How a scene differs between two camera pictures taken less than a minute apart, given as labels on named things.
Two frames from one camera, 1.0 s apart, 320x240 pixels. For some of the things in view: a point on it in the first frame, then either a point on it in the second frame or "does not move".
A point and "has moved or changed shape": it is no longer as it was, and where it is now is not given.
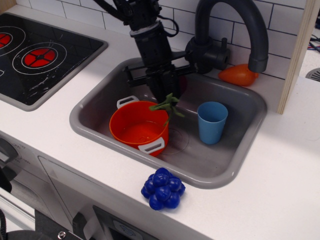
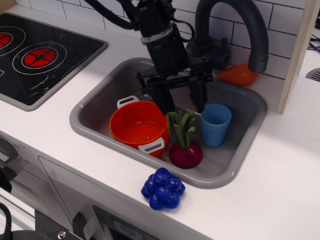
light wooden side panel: [300, 51] does not move
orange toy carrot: [239, 75] does not move
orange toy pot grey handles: [133, 122] does not move
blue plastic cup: [212, 116] has moved or changed shape
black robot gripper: [159, 72] → [172, 68]
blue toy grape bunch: [163, 190] does not move
